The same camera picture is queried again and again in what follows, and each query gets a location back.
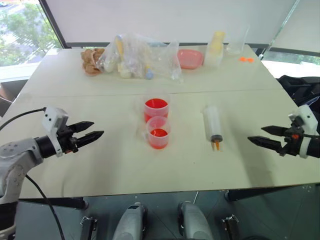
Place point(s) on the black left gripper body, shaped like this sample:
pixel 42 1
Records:
pixel 67 140

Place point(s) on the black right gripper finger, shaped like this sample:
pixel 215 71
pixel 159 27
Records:
pixel 276 130
pixel 267 142

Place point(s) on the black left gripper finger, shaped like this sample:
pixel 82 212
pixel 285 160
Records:
pixel 90 137
pixel 82 125

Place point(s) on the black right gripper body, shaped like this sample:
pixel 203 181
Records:
pixel 293 146

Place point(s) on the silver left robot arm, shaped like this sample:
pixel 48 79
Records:
pixel 15 160

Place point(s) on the large clear plastic syringe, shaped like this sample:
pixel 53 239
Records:
pixel 212 121

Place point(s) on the small clear cup red liquid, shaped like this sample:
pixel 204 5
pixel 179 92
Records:
pixel 158 136

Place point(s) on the beaker with red liquid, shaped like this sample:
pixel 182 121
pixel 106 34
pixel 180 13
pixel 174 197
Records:
pixel 156 106

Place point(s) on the clear plastic container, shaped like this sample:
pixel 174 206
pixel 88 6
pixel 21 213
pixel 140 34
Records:
pixel 237 42

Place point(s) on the black chair-like object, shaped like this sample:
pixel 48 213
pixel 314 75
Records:
pixel 300 87

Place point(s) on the brown bread-like toy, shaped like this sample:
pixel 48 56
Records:
pixel 88 61

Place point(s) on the small orange cap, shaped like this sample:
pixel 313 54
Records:
pixel 249 60

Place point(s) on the blue capped item in bag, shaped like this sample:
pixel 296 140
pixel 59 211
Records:
pixel 149 74

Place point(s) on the yellow item in bag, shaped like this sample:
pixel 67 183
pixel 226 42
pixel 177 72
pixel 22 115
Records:
pixel 120 48

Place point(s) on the metal table leg latch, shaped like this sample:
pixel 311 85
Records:
pixel 231 226
pixel 88 226

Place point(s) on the grey rounded robot leg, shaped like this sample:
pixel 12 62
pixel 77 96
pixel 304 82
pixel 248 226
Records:
pixel 131 222
pixel 193 222

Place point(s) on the crumpled clear plastic bag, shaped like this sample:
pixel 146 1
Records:
pixel 155 57

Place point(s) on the clear container with yellow contents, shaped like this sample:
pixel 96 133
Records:
pixel 215 48

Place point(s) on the pink plastic dish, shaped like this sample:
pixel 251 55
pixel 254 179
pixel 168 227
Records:
pixel 190 58

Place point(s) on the white roller blind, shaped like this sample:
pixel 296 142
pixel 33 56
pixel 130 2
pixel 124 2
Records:
pixel 162 20

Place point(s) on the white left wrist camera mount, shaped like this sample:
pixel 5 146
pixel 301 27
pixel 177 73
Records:
pixel 53 117

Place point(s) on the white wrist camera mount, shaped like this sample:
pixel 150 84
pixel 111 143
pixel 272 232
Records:
pixel 306 117
pixel 53 117

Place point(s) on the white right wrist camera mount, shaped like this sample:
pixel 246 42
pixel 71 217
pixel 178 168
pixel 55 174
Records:
pixel 306 117

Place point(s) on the black table frame bar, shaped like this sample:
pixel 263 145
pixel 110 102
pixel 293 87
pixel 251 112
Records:
pixel 57 202
pixel 270 191

